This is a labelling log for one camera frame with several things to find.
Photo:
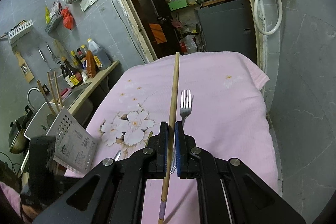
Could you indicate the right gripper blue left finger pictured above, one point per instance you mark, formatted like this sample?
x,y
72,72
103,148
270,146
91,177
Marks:
x,y
162,150

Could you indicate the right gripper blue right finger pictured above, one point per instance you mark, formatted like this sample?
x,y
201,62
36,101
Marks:
x,y
183,145

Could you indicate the wooden chopstick purple band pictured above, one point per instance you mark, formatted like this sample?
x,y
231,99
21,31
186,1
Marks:
x,y
171,124

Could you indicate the silver fork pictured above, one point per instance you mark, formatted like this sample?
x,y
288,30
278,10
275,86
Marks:
x,y
184,112

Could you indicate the white perforated utensil holder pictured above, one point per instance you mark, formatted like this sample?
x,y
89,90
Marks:
x,y
75,148

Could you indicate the pink sleeve forearm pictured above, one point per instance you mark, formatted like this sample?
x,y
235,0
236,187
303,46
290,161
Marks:
x,y
11,205

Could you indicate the beige kitchen counter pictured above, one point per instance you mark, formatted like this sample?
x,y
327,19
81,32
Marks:
x,y
95,82

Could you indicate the person's left hand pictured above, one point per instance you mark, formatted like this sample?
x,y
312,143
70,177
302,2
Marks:
x,y
29,213

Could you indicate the black wok pan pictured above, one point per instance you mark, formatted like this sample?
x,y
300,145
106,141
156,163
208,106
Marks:
x,y
18,143

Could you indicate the chrome faucet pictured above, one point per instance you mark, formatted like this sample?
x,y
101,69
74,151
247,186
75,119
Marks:
x,y
34,99

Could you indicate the stainless steel sink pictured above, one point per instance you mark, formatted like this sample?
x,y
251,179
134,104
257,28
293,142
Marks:
x,y
74,94

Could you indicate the large vinegar jug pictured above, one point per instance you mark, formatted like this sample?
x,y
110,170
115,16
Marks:
x,y
99,55

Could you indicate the orange spice packet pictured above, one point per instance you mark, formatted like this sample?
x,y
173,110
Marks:
x,y
91,65

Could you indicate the dark soy sauce bottle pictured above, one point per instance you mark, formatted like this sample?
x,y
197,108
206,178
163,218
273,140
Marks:
x,y
74,74

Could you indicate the wooden grater board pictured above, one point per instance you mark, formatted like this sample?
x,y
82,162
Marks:
x,y
27,73

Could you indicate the grey cabinet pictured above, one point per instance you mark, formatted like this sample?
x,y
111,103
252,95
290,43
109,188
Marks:
x,y
227,26

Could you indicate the green box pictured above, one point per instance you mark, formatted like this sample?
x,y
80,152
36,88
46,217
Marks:
x,y
177,4

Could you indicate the red plastic bag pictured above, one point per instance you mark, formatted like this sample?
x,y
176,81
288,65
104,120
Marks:
x,y
68,20

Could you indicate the white wall basket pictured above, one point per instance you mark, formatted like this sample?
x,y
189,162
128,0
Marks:
x,y
20,31

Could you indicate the white wall switch socket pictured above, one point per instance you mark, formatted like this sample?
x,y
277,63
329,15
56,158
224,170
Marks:
x,y
86,4

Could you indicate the grey wall shelf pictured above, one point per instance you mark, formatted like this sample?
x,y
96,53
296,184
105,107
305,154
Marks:
x,y
54,21

